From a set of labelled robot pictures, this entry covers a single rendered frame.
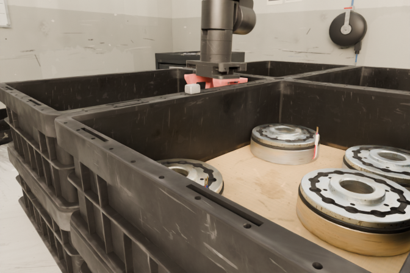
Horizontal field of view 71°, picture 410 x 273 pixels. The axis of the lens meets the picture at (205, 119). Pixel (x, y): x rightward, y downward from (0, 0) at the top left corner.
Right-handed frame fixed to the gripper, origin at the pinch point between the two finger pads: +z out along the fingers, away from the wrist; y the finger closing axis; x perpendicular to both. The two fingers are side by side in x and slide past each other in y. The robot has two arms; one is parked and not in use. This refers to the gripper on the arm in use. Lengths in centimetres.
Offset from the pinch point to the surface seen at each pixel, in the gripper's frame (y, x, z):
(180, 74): 19.9, -5.9, -5.0
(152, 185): -28.3, 28.6, -4.2
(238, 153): -11.3, 4.4, 4.3
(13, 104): 4.6, 31.4, -3.3
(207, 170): -17.8, 16.0, 1.8
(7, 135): 140, 24, 37
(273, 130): -14.4, 0.3, 0.4
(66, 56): 326, -55, 2
